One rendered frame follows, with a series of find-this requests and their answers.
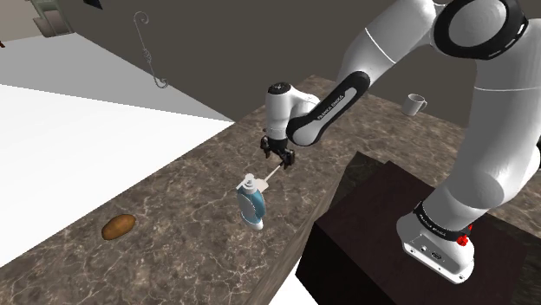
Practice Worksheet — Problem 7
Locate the white spatula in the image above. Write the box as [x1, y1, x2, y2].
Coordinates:
[252, 163, 284, 192]

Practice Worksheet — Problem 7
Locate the blue soap dispenser bottle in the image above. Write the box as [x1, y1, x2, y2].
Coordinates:
[235, 173, 266, 231]

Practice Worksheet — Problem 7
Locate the dark robot stand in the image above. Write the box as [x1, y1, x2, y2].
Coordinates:
[295, 160, 529, 305]

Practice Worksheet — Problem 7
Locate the white mug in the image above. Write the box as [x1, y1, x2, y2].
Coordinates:
[401, 94, 428, 117]

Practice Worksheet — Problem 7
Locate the brown potato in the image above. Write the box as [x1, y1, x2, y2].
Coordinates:
[101, 213, 137, 242]

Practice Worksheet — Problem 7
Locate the grey curled wall hook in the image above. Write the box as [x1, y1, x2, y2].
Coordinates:
[133, 10, 170, 89]

